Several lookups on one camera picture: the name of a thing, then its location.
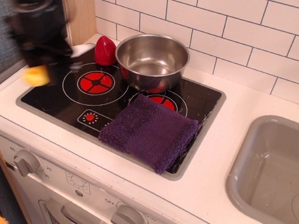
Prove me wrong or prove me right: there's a red toy pepper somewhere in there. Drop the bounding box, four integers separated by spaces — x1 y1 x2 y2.
94 36 117 66

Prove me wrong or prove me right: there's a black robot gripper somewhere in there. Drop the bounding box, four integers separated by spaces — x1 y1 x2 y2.
5 6 75 86

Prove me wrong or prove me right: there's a grey sink basin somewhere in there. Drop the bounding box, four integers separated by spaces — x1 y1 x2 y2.
226 115 299 224

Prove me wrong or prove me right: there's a purple folded towel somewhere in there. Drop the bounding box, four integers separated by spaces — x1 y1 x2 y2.
99 94 200 174

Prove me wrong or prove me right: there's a wooden side post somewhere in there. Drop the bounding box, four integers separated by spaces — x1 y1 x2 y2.
63 0 97 45

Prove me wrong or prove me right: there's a stainless steel pot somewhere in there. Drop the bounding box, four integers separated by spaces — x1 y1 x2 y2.
115 34 190 93

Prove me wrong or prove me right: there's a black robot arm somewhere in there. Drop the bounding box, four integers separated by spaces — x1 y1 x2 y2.
5 0 73 87

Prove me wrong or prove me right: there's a white toy oven front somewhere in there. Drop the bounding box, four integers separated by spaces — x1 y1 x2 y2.
0 136 209 224

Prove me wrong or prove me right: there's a black toy stovetop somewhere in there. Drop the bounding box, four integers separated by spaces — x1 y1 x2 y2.
16 49 226 181

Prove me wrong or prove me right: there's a yellow handled toy knife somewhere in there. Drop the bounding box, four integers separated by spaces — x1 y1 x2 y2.
22 38 96 92

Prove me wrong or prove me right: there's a grey right oven knob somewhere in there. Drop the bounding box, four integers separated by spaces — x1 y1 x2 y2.
111 205 144 224

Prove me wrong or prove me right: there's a grey oven knob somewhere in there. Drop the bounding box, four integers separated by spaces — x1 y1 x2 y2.
14 150 40 177
111 205 144 224

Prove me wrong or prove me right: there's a grey left oven knob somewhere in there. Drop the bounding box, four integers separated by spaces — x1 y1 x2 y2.
14 150 40 177

